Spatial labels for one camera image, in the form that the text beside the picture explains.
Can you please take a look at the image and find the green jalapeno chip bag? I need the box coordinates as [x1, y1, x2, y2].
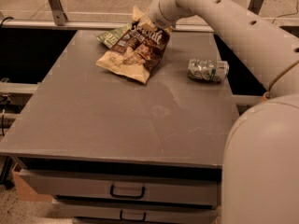
[96, 23, 132, 49]

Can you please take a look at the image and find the metal railing bracket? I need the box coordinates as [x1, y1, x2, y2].
[248, 0, 264, 15]
[48, 0, 67, 26]

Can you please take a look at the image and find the grey drawer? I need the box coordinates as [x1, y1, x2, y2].
[53, 200, 217, 224]
[20, 169, 219, 207]

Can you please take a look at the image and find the left metal railing bracket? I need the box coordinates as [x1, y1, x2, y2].
[48, 0, 67, 26]

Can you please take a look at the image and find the brown sea salt chip bag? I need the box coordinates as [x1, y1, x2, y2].
[95, 5, 173, 85]

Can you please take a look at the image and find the upper grey drawer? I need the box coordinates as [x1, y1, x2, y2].
[20, 169, 219, 207]

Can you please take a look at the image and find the right metal railing bracket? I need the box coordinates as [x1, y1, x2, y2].
[248, 0, 264, 15]

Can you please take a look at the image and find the black cable at left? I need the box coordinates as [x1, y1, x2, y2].
[0, 16, 15, 29]

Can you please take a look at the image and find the black upper drawer handle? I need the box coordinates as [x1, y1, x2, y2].
[109, 185, 146, 200]

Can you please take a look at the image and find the lower grey drawer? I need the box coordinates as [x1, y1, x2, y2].
[53, 200, 217, 224]

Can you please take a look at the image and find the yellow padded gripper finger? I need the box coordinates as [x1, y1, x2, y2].
[138, 16, 157, 32]

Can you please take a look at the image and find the black drawer handle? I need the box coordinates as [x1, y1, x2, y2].
[109, 185, 146, 200]
[120, 211, 147, 222]

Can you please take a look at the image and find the crushed white green can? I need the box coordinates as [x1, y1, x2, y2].
[188, 59, 229, 83]

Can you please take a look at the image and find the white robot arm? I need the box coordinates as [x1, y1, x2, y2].
[146, 0, 299, 224]

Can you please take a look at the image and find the cardboard box under table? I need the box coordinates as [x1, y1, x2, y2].
[12, 164, 52, 203]

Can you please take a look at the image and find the black lower drawer handle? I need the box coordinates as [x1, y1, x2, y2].
[120, 211, 147, 222]

